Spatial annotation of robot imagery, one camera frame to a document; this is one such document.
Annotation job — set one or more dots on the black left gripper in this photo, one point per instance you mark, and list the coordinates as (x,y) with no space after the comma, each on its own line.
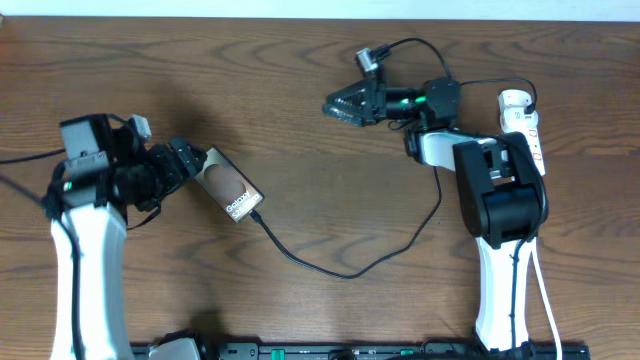
(167,163)

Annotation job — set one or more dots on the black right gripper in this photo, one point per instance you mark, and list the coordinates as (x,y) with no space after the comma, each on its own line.
(372,110)

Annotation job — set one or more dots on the Galaxy smartphone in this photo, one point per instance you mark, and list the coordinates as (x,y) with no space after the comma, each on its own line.
(228,186)

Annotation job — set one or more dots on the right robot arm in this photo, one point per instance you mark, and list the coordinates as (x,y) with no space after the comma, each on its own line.
(501,192)

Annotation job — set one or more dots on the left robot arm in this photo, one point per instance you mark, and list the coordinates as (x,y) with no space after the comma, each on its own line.
(88,199)

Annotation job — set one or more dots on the white power strip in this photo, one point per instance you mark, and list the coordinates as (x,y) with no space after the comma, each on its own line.
(533,141)

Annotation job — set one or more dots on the white USB wall charger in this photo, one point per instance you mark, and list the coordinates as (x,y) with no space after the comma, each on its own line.
(514,115)

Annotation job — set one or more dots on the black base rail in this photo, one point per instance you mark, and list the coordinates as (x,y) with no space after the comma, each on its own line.
(431,349)

